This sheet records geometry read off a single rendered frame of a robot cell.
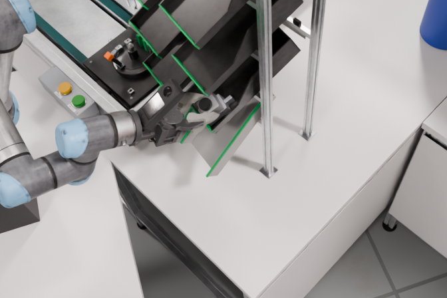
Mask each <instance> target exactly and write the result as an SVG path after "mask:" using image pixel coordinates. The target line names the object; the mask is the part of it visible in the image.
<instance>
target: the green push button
mask: <svg viewBox="0 0 447 298"><path fill-rule="evenodd" d="M85 102H86V100H85V98H84V96H83V95H80V94H79V95H76V96H74V97H73V99H72V104H73V106H75V107H81V106H83V105H84V104H85Z"/></svg>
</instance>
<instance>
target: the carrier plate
mask: <svg viewBox="0 0 447 298"><path fill-rule="evenodd" d="M136 35H137V32H136V31H134V30H133V29H132V28H130V27H129V28H127V29H126V30H125V31H123V32H122V33H121V34H119V35H118V36H117V37H115V38H114V39H113V40H111V41H110V42H109V43H107V44H106V45H105V46H103V48H101V49H100V50H98V51H97V52H96V53H95V54H93V55H92V56H91V57H89V58H88V59H87V60H85V61H84V62H83V65H84V67H85V68H86V69H88V70H89V71H90V72H91V73H92V74H93V75H94V76H95V77H96V78H97V79H98V80H100V81H101V82H102V83H103V84H104V85H106V86H107V87H108V88H109V89H110V90H111V91H112V92H113V93H114V94H115V95H116V96H118V97H119V98H120V99H121V100H122V101H123V102H125V103H126V104H127V105H128V106H129V107H130V108H132V107H133V106H135V105H136V104H138V103H139V102H140V101H141V100H142V99H143V98H144V97H146V96H147V95H148V94H150V93H151V92H152V91H153V90H154V89H155V88H157V87H158V86H159V83H158V82H157V81H156V79H155V78H154V77H153V76H152V75H151V73H148V74H147V75H145V76H142V77H140V78H125V77H123V76H121V75H119V74H118V73H117V72H116V71H115V69H114V67H113V64H112V61H109V60H107V59H106V58H105V57H104V55H105V54H106V53H107V52H109V53H111V52H112V51H113V50H114V49H115V47H117V46H118V45H120V44H122V43H123V42H124V41H125V40H127V39H128V38H129V39H130V40H131V39H137V37H136ZM130 88H132V89H133V90H134V92H135V93H134V94H132V95H130V94H129V93H128V91H127V90H129V89H130Z"/></svg>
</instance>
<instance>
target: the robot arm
mask: <svg viewBox="0 0 447 298"><path fill-rule="evenodd" d="M35 29H36V20H35V14H34V12H33V8H32V7H31V4H30V2H29V0H0V204H1V205H2V206H4V207H6V208H13V207H15V206H18V205H21V204H24V203H27V202H30V201H31V200H32V199H34V198H37V197H39V196H42V195H43V194H46V193H48V192H50V191H52V190H56V189H57V188H60V187H62V186H64V185H66V184H68V185H72V186H79V185H81V184H84V183H85V182H87V181H88V180H89V178H90V176H91V175H92V173H93V172H94V169H95V166H96V161H97V160H98V156H99V154H100V151H103V150H109V149H112V148H116V147H120V146H126V145H129V146H135V144H136V142H139V141H141V140H145V139H148V141H149V142H154V144H155V146H156V147H158V146H163V145H167V144H171V143H175V142H176V141H177V139H178V137H179V136H180V134H181V132H187V131H190V130H191V131H192V132H193V133H194V134H197V133H199V132H201V131H202V130H203V129H204V127H205V126H206V125H207V124H209V123H211V122H213V121H214V120H216V119H217V118H218V117H219V116H220V114H219V113H216V112H214V111H212V112H210V113H206V112H204V113H202V114H196V113H194V112H191V113H188V116H187V118H185V119H183V117H184V114H182V113H181V112H184V111H186V110H187V109H189V107H190V106H191V105H192V103H195V102H197V101H199V100H201V99H202V98H203V97H205V95H204V94H199V93H194V92H183V90H182V89H181V87H180V85H179V84H178V82H177V81H176V80H174V79H171V78H170V79H168V81H167V82H166V83H165V84H164V85H163V86H162V87H161V88H160V89H159V90H158V91H157V92H156V93H155V94H154V95H153V96H152V97H151V98H150V99H149V100H148V101H147V102H146V103H145V104H144V105H143V106H142V107H141V108H140V109H139V110H138V111H137V112H136V111H135V110H120V111H116V112H109V113H107V114H101V115H97V116H90V117H86V118H80V119H79V118H76V119H72V120H70V121H67V122H62V123H60V124H58V125H57V127H56V129H55V141H56V145H57V148H58V150H57V151H55V152H52V153H50V154H47V155H45V156H42V157H40V158H37V159H33V157H32V156H31V154H30V152H29V149H28V148H27V146H26V144H25V142H24V140H23V139H22V137H21V135H20V133H19V131H18V130H17V127H16V124H17V123H18V121H19V116H20V111H19V105H18V102H17V99H16V98H15V95H14V94H13V93H12V92H11V91H10V90H9V85H10V80H11V71H12V66H13V57H14V52H15V51H16V50H17V49H18V48H19V47H20V46H21V44H22V42H23V35H25V34H30V33H32V32H34V31H35ZM179 109H180V110H179ZM154 138H155V139H154ZM149 139H151V141H150V140H149ZM165 142H166V143H165Z"/></svg>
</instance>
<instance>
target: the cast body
mask: <svg viewBox="0 0 447 298"><path fill-rule="evenodd" d="M233 101H235V99H234V97H232V96H231V95H229V96H228V97H227V98H224V97H222V96H221V95H220V94H217V95H215V94H214V93H212V94H211V95H210V96H206V95H205V97H203V98H202V99H201V100H199V101H198V102H197V103H196V104H197V105H198V108H199V109H198V111H199V113H200V114H202V113H204V112H206V113H210V112H212V111H214V112H216V113H219V114H220V116H219V117H218V118H217V119H216V120H214V121H213V122H211V123H209V125H210V126H212V125H213V124H215V123H216V122H217V121H219V120H220V119H221V118H223V117H224V116H225V115H227V114H228V113H229V112H230V111H231V108H230V107H229V105H230V104H231V103H232V102H233Z"/></svg>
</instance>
